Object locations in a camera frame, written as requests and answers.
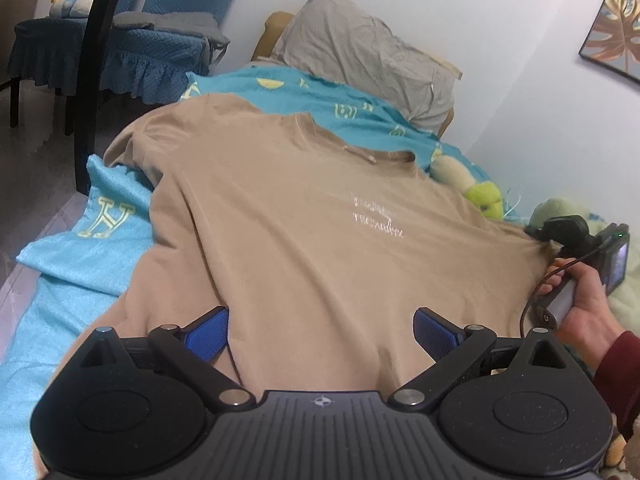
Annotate person's right hand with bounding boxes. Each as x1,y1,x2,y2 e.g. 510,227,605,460
539,258,625,370

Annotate grey folded cloth on chair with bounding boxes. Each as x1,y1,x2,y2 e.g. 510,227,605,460
113,11,230,49

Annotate grey pillow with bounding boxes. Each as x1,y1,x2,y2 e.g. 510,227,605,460
269,0,462,134

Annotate tan t-shirt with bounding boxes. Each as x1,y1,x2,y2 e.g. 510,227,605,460
88,91,566,396

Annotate blue padded chair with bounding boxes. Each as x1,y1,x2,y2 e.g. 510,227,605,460
101,0,232,105

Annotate dark red right sleeve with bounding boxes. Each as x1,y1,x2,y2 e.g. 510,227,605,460
594,330,640,442

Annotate framed leaf wall picture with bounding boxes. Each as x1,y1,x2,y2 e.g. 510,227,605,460
579,0,640,82

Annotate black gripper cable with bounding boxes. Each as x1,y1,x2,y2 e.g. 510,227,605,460
518,238,614,340

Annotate small plush toys on chair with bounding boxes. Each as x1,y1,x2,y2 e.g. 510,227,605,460
49,0,93,18

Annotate light green fleece blanket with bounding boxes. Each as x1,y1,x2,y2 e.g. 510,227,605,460
526,198,639,302

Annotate green and cream plush toy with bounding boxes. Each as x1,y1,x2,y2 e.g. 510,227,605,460
430,155,504,220

